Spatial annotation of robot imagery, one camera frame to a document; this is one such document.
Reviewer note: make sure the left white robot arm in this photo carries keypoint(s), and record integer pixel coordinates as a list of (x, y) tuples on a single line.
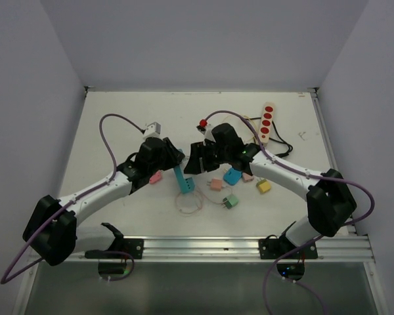
[(52, 229)]

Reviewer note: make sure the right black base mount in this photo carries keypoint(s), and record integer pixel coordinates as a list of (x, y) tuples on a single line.
[(273, 247)]

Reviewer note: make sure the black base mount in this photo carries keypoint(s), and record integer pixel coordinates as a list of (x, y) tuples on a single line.
[(273, 247), (126, 250)]

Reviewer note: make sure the salmon small charger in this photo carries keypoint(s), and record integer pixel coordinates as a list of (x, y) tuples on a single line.
[(216, 184)]

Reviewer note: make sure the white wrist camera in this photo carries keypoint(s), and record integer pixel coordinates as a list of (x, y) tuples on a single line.
[(152, 130), (206, 129)]

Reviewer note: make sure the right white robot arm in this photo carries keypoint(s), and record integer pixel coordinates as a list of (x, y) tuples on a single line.
[(329, 201)]

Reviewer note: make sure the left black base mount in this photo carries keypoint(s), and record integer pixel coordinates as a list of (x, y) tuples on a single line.
[(126, 250)]

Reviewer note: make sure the yellow olive charger plug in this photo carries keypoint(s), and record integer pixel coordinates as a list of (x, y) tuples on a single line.
[(263, 186)]

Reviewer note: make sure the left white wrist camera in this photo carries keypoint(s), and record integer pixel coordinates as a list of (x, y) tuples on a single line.
[(152, 130)]

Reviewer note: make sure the aluminium front rail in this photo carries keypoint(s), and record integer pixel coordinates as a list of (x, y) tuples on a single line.
[(210, 275)]

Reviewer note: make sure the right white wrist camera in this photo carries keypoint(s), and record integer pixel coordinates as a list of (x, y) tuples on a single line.
[(206, 129)]

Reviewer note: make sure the green charger plug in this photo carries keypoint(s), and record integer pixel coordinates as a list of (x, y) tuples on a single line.
[(230, 201)]

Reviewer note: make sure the pink charger cube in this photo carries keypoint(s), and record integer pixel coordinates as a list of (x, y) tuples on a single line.
[(158, 176)]

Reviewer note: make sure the pink brown charger plug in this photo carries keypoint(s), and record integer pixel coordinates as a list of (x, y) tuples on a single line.
[(247, 178)]

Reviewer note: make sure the blue charger cube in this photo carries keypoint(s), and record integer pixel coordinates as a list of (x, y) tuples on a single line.
[(232, 176)]

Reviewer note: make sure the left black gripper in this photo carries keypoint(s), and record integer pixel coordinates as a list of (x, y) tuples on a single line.
[(174, 156)]

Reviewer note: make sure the cream power strip red sockets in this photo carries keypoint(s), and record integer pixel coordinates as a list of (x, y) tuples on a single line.
[(266, 122)]

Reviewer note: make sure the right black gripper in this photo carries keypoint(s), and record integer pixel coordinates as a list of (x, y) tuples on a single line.
[(195, 165)]

